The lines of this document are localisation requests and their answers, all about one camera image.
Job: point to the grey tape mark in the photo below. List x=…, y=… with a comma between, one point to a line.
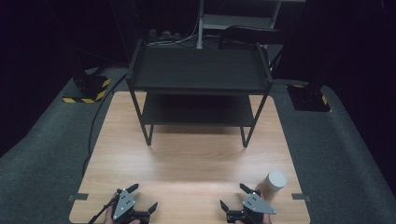
x=77, y=197
x=301, y=197

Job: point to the clear jar with white lid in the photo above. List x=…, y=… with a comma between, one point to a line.
x=276, y=181

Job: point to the person's left hand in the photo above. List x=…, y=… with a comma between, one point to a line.
x=109, y=214

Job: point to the white metal shelf frame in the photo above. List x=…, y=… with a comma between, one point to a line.
x=236, y=21

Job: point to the black two-tier shelf rack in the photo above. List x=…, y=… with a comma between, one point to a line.
x=199, y=68

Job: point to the black stand base striped tape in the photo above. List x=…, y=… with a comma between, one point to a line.
x=309, y=99
x=90, y=87

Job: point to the black power strip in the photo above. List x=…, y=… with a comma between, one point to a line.
x=165, y=34

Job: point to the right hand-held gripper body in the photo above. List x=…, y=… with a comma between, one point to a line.
x=255, y=205

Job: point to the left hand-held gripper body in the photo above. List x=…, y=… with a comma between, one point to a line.
x=124, y=203

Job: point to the black chair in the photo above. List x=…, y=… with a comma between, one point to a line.
x=249, y=33

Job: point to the person's right hand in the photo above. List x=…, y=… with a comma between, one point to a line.
x=267, y=218

